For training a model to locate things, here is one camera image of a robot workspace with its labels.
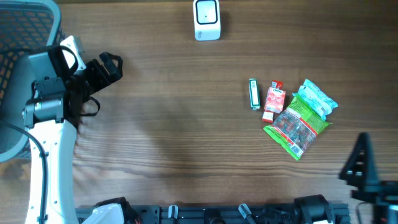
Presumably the green gummy candy bag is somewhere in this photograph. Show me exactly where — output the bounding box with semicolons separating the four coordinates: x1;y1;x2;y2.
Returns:
264;95;330;161

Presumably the teal tissue packet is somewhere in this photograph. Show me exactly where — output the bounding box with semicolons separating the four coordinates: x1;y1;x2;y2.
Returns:
293;79;338;121

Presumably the red stick packet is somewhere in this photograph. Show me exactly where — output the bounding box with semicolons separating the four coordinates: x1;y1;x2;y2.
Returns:
262;80;283;123

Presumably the orange small box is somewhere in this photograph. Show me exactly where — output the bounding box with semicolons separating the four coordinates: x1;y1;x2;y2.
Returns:
264;87;285;114

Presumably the dark green small box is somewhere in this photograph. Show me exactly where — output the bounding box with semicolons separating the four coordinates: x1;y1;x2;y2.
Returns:
249;78;261;110

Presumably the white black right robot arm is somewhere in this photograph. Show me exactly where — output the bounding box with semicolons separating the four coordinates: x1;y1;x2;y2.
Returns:
294;133;397;223

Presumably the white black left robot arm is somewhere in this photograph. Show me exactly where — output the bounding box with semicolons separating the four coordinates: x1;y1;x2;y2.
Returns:
22;45;123;223

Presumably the white barcode scanner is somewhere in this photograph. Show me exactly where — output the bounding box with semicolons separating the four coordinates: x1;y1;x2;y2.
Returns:
193;0;221;41

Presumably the grey plastic shopping basket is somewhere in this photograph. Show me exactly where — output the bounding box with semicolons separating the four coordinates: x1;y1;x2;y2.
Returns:
1;0;68;162

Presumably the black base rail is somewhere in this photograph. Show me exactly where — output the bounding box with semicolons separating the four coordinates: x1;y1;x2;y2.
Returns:
76;203;351;224

